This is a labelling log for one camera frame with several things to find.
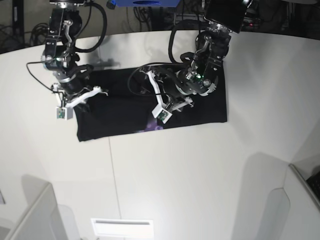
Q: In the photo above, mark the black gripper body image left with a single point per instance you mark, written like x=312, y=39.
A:
x=76, y=83

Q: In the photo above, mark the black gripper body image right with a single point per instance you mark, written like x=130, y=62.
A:
x=171, y=95

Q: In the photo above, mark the black T-shirt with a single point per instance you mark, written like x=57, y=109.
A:
x=122, y=112

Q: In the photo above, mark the blue box at top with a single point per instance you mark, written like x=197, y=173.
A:
x=147, y=3

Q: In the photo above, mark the black keyboard at right edge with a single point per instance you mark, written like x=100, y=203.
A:
x=314, y=184

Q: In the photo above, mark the white partition lower right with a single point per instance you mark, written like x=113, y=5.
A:
x=292, y=212

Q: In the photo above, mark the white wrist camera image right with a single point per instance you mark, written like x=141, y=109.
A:
x=161, y=115

